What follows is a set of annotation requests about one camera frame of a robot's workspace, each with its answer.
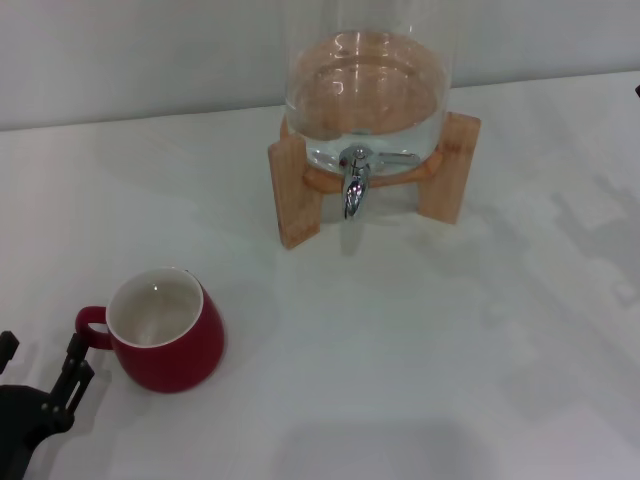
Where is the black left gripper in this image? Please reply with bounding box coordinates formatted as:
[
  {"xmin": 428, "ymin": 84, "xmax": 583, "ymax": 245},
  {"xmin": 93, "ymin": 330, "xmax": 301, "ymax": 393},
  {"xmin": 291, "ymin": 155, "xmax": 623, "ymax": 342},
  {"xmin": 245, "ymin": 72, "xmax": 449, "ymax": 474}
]
[{"xmin": 0, "ymin": 329, "xmax": 96, "ymax": 480}]

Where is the red ceramic cup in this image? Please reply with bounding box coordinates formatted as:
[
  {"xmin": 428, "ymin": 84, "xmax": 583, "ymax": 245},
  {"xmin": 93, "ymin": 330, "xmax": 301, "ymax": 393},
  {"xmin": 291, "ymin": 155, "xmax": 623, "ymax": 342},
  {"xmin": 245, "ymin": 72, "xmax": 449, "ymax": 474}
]
[{"xmin": 74, "ymin": 267, "xmax": 226, "ymax": 394}]

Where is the chrome faucet tap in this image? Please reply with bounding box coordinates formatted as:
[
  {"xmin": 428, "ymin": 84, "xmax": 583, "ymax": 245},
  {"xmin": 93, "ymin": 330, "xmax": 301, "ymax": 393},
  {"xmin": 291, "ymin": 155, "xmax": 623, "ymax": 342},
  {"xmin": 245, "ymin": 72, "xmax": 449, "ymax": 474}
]
[{"xmin": 338, "ymin": 143, "xmax": 422, "ymax": 220}]

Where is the wooden dispenser stand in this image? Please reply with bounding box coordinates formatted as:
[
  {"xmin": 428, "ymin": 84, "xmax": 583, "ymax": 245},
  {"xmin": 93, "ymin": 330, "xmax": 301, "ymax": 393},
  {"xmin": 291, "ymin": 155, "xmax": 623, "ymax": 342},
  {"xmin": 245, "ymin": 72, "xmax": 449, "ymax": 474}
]
[{"xmin": 267, "ymin": 110, "xmax": 482, "ymax": 251}]

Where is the glass water dispenser jar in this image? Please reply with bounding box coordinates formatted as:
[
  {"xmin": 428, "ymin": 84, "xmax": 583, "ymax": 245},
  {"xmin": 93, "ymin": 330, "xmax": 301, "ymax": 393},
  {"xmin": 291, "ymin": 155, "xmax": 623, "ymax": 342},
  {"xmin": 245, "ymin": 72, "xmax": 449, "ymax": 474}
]
[{"xmin": 282, "ymin": 0, "xmax": 456, "ymax": 179}]

